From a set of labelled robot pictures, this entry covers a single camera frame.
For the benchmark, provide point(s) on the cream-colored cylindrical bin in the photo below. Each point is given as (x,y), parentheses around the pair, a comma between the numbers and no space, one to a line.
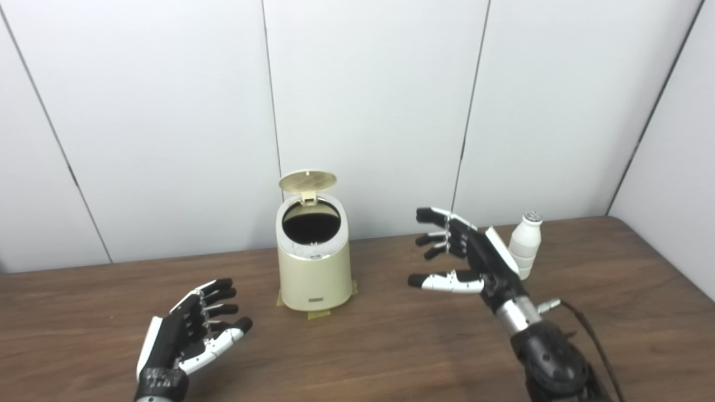
(313,279)

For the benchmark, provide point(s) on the round cream bin lid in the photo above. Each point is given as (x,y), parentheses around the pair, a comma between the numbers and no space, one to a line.
(307,180)

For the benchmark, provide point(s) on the small white plastic bottle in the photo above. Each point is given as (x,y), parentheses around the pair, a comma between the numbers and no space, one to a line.
(528,240)

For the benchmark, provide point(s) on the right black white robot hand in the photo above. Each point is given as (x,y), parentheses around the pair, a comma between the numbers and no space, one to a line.
(489,265)

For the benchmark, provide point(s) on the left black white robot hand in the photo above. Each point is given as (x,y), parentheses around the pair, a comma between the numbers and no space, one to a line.
(167,340)

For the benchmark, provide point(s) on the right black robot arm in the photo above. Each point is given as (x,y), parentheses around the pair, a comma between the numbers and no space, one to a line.
(550,357)

